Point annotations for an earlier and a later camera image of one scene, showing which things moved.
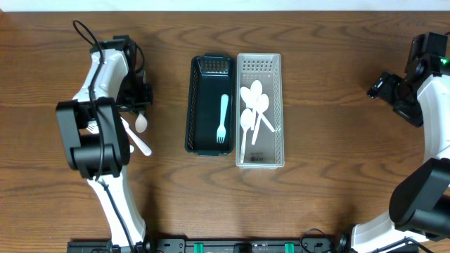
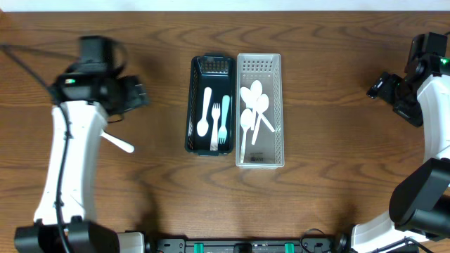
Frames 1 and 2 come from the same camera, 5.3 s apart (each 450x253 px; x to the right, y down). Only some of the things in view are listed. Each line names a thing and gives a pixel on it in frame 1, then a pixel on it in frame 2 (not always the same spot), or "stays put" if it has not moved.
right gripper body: (403, 95) stays put
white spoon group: (246, 121) stays put
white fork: (142, 145) to (216, 112)
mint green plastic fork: (221, 133) stays put
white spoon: (140, 124) to (202, 126)
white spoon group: (249, 99) stays put
